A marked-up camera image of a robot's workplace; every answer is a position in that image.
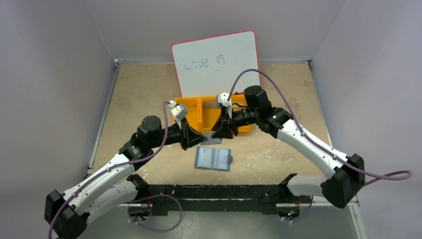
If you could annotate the blue leather card holder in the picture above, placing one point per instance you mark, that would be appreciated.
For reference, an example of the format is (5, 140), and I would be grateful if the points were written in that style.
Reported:
(210, 158)

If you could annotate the yellow left bin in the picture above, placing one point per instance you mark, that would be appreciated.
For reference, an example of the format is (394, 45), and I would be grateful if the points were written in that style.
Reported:
(193, 116)

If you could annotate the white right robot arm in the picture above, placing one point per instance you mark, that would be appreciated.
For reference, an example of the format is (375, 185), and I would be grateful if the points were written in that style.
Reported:
(342, 175)

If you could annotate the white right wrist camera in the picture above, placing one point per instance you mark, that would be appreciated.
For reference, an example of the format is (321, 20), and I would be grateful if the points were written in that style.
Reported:
(222, 100)

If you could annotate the yellow bin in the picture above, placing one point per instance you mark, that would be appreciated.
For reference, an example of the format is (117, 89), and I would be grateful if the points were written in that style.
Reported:
(240, 100)
(209, 116)
(193, 116)

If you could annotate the yellow middle bin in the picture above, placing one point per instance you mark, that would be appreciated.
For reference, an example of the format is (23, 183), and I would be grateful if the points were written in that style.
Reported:
(209, 116)

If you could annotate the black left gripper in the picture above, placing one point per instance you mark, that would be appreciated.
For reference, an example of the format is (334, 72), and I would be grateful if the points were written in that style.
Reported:
(184, 133)

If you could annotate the white VIP card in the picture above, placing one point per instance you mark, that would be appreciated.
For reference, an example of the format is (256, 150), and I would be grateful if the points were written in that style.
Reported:
(212, 141)

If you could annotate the yellow right bin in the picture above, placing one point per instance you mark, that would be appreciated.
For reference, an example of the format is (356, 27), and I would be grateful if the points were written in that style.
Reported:
(240, 100)

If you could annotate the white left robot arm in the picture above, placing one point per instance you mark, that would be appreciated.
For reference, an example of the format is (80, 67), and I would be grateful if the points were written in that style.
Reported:
(70, 212)

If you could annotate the grey credit card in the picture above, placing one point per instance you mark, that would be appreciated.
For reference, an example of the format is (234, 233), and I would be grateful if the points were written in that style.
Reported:
(210, 105)

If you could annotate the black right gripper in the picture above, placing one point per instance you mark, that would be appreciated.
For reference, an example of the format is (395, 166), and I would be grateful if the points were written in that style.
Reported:
(227, 120)

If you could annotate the pink framed whiteboard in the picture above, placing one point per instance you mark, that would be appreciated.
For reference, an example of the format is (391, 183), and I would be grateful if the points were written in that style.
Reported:
(209, 66)

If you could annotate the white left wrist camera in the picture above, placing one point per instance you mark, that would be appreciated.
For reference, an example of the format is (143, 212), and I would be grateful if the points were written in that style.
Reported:
(179, 112)

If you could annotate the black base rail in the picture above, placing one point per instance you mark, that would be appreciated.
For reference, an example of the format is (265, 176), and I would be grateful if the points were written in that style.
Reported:
(265, 199)

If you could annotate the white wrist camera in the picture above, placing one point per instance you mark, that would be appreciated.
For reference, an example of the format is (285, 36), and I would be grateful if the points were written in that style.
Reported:
(179, 112)
(222, 100)

